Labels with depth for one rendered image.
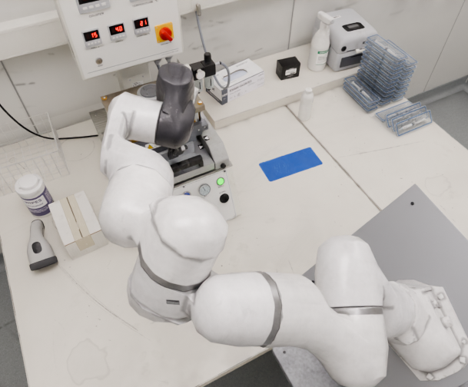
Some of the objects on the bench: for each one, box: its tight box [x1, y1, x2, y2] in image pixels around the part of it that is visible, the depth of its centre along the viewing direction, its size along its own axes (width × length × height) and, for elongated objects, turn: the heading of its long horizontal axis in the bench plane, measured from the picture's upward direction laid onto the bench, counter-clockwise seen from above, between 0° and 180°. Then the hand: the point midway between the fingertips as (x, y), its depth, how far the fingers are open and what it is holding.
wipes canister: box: [15, 174, 55, 218], centre depth 137 cm, size 9×9×15 cm
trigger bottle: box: [307, 11, 334, 71], centre depth 177 cm, size 9×8×25 cm
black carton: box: [276, 56, 300, 81], centre depth 181 cm, size 6×9×7 cm
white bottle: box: [298, 88, 314, 121], centre depth 167 cm, size 5×5×14 cm
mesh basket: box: [0, 112, 70, 198], centre depth 150 cm, size 22×26×13 cm
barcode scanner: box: [27, 219, 58, 271], centre depth 130 cm, size 20×8×8 cm, turn 27°
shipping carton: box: [48, 190, 108, 260], centre depth 134 cm, size 19×13×9 cm
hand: (173, 151), depth 123 cm, fingers closed, pressing on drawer
